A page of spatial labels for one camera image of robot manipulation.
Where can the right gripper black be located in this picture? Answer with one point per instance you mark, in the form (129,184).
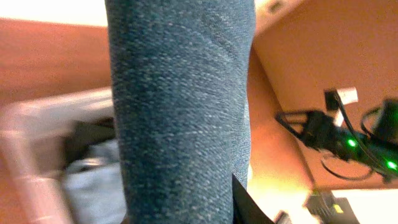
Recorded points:
(316,130)

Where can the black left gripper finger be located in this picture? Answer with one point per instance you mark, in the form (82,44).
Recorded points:
(246,211)

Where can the dark blue jeans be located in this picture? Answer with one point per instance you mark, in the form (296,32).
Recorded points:
(179,75)

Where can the light blue jeans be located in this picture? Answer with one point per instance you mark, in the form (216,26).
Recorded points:
(93,186)

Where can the black garment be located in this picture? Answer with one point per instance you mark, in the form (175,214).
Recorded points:
(76,146)

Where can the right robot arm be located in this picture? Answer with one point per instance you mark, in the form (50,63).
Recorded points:
(377,153)

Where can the clear plastic storage bin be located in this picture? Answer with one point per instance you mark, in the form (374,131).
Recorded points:
(32,134)

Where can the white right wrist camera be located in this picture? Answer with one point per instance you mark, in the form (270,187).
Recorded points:
(334,98)

